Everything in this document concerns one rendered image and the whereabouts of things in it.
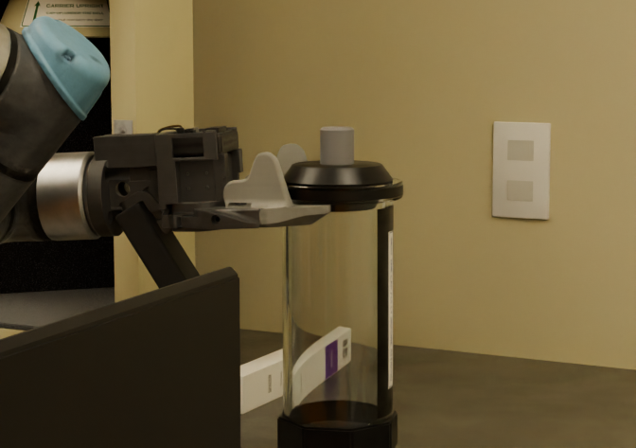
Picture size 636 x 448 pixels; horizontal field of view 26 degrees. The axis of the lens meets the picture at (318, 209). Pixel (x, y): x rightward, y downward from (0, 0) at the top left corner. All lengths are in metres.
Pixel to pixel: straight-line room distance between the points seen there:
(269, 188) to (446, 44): 0.63
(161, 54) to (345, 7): 0.39
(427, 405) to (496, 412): 0.07
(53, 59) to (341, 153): 0.25
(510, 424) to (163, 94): 0.48
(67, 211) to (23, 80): 0.16
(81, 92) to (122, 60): 0.33
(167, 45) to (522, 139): 0.46
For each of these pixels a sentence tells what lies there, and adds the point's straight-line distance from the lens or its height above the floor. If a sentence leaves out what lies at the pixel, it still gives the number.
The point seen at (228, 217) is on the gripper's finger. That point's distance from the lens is 1.10.
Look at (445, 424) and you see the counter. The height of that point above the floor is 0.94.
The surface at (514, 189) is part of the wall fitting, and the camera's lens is 1.66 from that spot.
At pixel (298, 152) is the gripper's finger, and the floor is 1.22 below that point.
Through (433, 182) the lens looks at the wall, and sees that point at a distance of 1.70.
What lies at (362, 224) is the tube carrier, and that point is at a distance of 1.10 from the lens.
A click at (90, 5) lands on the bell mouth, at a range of 1.46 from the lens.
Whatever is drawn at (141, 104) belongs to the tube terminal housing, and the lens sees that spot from 1.38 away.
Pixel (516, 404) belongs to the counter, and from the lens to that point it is 1.45.
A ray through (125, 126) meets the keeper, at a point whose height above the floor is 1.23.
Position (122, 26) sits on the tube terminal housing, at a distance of 1.38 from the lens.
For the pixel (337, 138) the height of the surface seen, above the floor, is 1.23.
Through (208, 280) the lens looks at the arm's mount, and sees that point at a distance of 0.52.
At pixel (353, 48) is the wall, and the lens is 1.73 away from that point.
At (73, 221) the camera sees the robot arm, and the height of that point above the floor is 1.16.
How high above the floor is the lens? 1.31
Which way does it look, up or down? 7 degrees down
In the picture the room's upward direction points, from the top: straight up
